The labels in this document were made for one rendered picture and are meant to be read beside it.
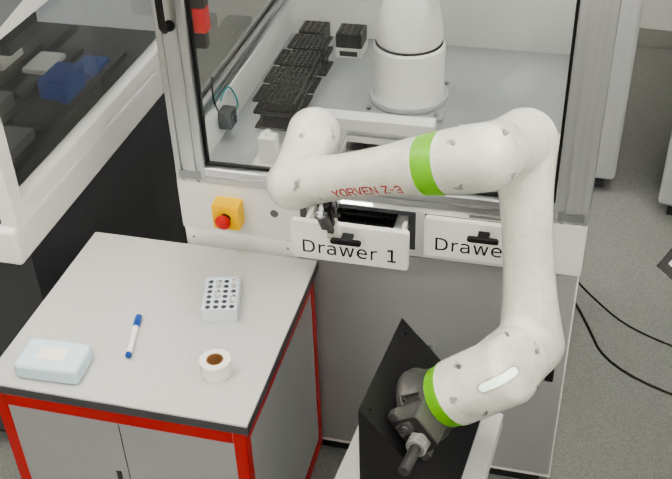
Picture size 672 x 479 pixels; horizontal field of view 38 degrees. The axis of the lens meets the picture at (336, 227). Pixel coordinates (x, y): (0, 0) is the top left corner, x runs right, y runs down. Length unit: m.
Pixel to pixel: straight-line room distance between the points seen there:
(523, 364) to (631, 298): 1.89
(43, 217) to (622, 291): 2.08
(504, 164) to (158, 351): 0.99
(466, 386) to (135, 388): 0.77
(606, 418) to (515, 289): 1.37
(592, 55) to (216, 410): 1.08
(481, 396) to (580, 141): 0.68
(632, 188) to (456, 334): 1.84
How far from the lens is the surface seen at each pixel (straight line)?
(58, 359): 2.25
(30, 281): 2.69
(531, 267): 1.87
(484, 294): 2.48
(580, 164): 2.24
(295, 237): 2.37
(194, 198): 2.52
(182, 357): 2.25
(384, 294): 2.53
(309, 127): 1.96
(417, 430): 1.84
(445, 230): 2.35
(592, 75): 2.13
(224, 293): 2.35
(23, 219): 2.53
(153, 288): 2.46
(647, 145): 4.58
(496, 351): 1.77
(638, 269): 3.80
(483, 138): 1.66
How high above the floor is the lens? 2.28
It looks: 36 degrees down
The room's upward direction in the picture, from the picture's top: 2 degrees counter-clockwise
